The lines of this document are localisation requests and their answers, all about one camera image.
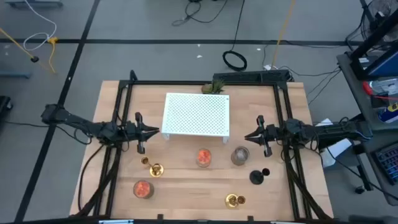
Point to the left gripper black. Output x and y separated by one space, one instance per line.
129 132

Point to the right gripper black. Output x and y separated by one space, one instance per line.
273 133

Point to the grey candle glass jar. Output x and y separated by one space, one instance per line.
240 155

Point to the gold candlestick holder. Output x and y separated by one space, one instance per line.
231 201
156 170

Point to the black candlestick holder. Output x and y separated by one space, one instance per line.
256 177

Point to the orange candle glass jar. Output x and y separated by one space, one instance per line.
143 189
204 157

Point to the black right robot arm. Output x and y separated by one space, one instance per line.
329 130

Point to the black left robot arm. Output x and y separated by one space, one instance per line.
71 119

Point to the white perforated metal shelf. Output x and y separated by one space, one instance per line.
196 113

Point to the black perforated metal rack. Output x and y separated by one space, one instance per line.
252 75

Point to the white paper sheet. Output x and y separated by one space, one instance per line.
325 122

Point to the small green potted plant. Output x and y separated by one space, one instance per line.
214 87

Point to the white power adapter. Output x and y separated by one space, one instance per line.
266 67

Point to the white box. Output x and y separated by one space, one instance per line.
337 151

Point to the silver label plate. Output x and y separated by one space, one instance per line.
287 222
116 221

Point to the grey equipment cart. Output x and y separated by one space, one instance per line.
354 84

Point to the black caster wheel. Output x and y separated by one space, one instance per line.
360 189

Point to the red tool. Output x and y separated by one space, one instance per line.
367 88

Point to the blue and yellow can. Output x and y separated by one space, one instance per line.
388 113

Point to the black keyboard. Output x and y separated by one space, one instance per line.
388 161

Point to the black object at floor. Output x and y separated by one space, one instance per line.
4 105

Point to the grey floor bar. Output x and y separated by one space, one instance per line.
14 74

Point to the blue panel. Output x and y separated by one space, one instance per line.
387 65

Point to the black slanted stand beam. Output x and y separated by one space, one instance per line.
377 32

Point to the grey furniture base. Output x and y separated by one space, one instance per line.
34 3

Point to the black floor fan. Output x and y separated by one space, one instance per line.
377 9

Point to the black metal table frame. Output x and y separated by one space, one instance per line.
202 82

